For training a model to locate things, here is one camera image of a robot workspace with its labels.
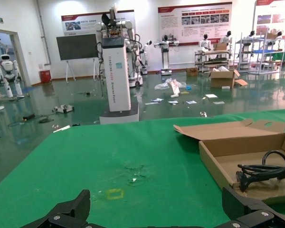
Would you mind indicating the white stick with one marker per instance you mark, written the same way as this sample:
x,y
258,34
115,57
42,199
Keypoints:
x,y
61,129

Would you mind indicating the metal shelf rack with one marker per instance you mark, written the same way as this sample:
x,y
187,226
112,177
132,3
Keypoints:
x,y
212,61

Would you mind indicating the clear plastic bag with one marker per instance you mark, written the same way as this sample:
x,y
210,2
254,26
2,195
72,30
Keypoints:
x,y
161,86

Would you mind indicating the open cardboard box on floor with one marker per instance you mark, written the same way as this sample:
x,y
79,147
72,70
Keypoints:
x,y
222,79

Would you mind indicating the small metal parts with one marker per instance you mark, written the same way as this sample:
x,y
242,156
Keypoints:
x,y
203,114

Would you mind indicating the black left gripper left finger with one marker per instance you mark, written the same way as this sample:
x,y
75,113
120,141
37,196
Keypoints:
x,y
69,211

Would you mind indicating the wall info board with photos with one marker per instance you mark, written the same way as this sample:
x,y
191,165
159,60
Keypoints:
x,y
275,14

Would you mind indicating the white shelving rack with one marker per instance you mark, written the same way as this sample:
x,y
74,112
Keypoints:
x,y
261,69

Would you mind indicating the cardboard box with torn wall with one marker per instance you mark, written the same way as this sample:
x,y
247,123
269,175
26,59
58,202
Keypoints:
x,y
228,147

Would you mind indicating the white paper pad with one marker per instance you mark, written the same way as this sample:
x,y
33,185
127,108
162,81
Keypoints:
x,y
211,95

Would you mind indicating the red bin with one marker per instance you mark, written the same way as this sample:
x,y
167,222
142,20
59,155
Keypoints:
x,y
45,76

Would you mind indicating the blue white leaflet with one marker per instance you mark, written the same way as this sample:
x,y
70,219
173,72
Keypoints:
x,y
191,102
218,102
173,102
157,100

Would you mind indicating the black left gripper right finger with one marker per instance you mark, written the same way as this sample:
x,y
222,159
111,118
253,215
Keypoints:
x,y
247,211

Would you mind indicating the green table cloth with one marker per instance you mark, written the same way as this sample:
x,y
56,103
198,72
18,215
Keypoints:
x,y
85,154

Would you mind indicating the grey device on floor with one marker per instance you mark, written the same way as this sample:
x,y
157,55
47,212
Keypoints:
x,y
63,108

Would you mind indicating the white door frame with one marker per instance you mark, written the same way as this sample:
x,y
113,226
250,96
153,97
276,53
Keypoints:
x,y
16,47

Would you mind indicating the white wall pipe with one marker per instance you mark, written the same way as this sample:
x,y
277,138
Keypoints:
x,y
44,40

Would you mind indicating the white humanoid robot on pedestal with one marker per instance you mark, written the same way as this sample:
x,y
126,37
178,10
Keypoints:
x,y
165,54

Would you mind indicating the white column wheeled robot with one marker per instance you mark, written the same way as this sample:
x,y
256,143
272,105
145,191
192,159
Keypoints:
x,y
116,71

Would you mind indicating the red white wall info board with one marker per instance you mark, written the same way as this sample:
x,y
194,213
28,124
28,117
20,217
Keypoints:
x,y
194,31

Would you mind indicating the wall poster with blue photo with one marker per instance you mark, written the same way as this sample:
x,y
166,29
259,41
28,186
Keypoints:
x,y
85,22

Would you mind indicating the black display screen on stand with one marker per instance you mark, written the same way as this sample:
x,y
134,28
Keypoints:
x,y
76,47

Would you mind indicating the white red paper bag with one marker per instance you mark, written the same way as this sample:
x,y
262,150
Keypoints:
x,y
174,88

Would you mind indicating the small white robot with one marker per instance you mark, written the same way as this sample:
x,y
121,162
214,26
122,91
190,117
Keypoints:
x,y
146,54

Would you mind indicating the black power strip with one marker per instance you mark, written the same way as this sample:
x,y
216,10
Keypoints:
x,y
29,116

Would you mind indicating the small cardboard box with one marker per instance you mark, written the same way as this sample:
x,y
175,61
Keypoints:
x,y
192,72

